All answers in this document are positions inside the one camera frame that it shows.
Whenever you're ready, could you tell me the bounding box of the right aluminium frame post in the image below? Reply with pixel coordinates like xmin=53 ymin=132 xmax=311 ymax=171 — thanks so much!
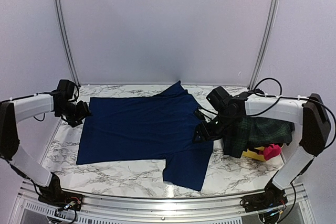
xmin=247 ymin=0 xmax=279 ymax=89

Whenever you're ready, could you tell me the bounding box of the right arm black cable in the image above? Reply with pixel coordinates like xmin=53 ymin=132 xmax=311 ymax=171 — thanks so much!
xmin=253 ymin=77 xmax=336 ymax=156

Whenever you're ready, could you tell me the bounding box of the front aluminium rail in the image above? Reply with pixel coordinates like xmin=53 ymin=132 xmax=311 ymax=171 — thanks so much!
xmin=9 ymin=181 xmax=316 ymax=223

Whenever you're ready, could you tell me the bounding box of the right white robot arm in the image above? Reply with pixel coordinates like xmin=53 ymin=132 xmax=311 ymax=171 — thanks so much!
xmin=193 ymin=87 xmax=335 ymax=207

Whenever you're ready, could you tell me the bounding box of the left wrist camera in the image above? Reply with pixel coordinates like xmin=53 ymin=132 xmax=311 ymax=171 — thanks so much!
xmin=56 ymin=79 xmax=79 ymax=102

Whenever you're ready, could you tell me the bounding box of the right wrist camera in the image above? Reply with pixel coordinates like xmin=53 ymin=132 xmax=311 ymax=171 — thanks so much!
xmin=206 ymin=86 xmax=232 ymax=112

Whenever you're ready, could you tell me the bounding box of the dark green plaid garment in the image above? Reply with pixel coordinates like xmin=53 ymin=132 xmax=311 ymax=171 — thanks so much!
xmin=223 ymin=118 xmax=295 ymax=158

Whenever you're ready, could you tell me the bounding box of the aluminium frame post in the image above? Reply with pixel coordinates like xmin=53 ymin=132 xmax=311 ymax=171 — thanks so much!
xmin=54 ymin=0 xmax=80 ymax=87
xmin=247 ymin=0 xmax=279 ymax=89

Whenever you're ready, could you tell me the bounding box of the left aluminium frame post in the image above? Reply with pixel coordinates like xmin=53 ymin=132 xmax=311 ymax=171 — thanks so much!
xmin=54 ymin=0 xmax=80 ymax=87

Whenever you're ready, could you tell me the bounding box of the navy blue t-shirt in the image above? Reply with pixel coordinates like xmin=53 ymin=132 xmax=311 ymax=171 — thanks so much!
xmin=76 ymin=82 xmax=213 ymax=191

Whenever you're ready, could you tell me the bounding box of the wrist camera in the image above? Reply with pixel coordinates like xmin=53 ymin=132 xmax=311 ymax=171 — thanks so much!
xmin=206 ymin=86 xmax=232 ymax=112
xmin=56 ymin=79 xmax=79 ymax=102

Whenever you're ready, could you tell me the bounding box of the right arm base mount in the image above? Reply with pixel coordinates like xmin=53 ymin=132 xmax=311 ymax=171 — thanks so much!
xmin=239 ymin=191 xmax=288 ymax=212

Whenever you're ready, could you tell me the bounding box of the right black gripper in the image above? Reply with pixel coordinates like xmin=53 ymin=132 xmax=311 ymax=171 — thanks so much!
xmin=192 ymin=110 xmax=238 ymax=144

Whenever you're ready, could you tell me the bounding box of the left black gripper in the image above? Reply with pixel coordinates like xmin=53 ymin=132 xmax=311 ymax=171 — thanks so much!
xmin=57 ymin=101 xmax=93 ymax=128

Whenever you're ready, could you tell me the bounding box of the pink garment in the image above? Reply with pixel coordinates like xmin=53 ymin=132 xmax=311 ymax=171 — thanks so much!
xmin=263 ymin=144 xmax=282 ymax=161

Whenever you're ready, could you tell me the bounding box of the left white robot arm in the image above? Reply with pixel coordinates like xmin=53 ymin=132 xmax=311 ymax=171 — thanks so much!
xmin=1 ymin=91 xmax=92 ymax=206

